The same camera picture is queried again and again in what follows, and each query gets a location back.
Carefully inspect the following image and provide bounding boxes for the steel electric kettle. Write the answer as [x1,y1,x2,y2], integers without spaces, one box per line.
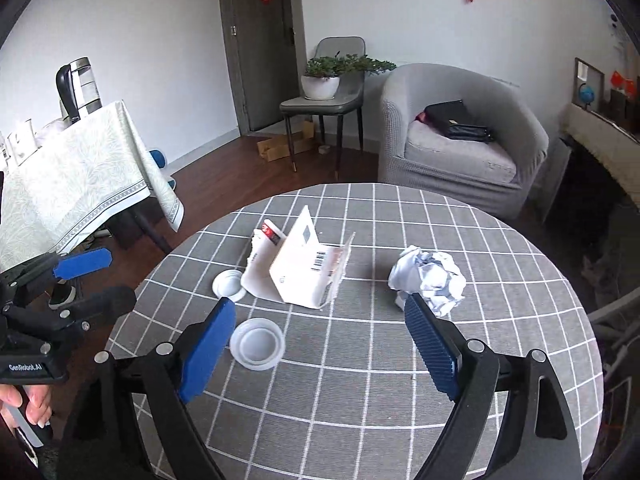
[56,57,105,124]

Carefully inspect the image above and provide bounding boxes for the grey dining chair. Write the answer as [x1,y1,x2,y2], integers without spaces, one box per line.
[279,36,366,181]

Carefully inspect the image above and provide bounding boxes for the grey armchair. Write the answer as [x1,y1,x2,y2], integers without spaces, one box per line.
[377,63,550,220]

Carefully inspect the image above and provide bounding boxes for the white metal rack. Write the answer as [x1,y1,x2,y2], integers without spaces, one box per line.
[587,292,640,342]

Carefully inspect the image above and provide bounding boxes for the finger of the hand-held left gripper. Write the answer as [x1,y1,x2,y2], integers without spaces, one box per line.
[0,247,112,293]
[50,286,137,333]

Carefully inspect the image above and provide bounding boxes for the beige lace cloth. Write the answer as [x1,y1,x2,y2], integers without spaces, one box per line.
[562,102,640,197]

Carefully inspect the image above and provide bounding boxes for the large white plastic lid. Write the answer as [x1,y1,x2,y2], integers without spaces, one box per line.
[229,317,287,372]

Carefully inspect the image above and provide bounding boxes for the round table with grey checked cloth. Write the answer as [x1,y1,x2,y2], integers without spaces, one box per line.
[102,182,605,480]

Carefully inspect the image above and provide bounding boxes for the small red flags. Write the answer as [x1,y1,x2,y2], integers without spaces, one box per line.
[611,71,639,96]

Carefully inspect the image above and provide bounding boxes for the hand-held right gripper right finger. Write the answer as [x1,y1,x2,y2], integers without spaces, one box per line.
[404,291,585,480]

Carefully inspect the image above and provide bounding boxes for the side table with white cloth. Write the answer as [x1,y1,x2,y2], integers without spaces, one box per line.
[0,100,185,272]

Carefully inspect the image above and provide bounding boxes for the black handbag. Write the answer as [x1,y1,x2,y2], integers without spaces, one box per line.
[424,100,495,144]

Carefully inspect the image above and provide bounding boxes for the small white plastic lid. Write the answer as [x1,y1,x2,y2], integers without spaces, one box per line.
[212,269,247,303]

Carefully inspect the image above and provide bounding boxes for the white mug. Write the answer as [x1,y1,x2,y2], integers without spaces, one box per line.
[9,119,37,166]

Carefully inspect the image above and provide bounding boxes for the white paper ball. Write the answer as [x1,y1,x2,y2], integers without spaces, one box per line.
[388,245,467,318]

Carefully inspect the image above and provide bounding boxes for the potted plant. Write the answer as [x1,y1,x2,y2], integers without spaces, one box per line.
[301,54,397,101]

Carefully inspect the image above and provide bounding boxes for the grey door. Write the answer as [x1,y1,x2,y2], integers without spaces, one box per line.
[217,0,307,136]

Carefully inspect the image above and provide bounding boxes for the person's left hand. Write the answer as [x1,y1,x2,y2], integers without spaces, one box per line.
[0,385,53,428]

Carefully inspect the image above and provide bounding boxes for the picture frame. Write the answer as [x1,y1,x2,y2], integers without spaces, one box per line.
[573,57,606,114]

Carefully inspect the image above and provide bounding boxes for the red and white carton box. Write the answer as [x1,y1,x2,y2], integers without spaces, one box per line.
[241,205,356,309]

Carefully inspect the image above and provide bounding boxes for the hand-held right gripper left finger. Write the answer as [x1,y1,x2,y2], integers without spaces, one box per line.
[57,296,237,480]

